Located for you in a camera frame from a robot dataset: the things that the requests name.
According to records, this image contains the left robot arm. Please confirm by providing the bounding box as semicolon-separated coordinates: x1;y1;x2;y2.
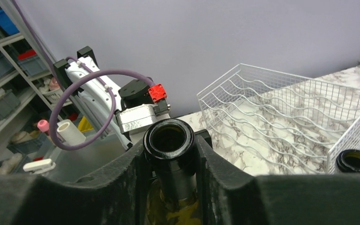
49;46;161;150

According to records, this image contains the white cylinder roll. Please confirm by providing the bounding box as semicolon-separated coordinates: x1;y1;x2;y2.
56;119;86;146

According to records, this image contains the green bottle black neck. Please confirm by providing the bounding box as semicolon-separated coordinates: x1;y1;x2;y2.
335;149;360;174

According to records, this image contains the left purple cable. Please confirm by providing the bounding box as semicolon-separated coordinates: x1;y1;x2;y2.
10;0;156;151

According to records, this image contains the green wine bottle front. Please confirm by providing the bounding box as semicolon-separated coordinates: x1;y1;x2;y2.
143;119;202;225

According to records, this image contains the pink cup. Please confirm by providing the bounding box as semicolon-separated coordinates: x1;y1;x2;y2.
37;120;50;136

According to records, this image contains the white clip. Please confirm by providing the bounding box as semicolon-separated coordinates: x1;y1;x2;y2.
22;158;56;174

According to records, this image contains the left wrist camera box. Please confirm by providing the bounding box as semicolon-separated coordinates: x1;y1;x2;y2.
116;104;170;135

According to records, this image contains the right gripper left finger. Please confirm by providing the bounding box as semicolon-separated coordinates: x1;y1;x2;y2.
0;141;150;225

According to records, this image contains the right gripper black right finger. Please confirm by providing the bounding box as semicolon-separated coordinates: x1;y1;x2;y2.
195;136;360;225

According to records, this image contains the white wire wine rack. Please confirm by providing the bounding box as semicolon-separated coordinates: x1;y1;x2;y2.
197;64;360;175

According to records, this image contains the metal storage shelf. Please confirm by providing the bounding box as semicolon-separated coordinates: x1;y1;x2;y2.
0;0;84;174

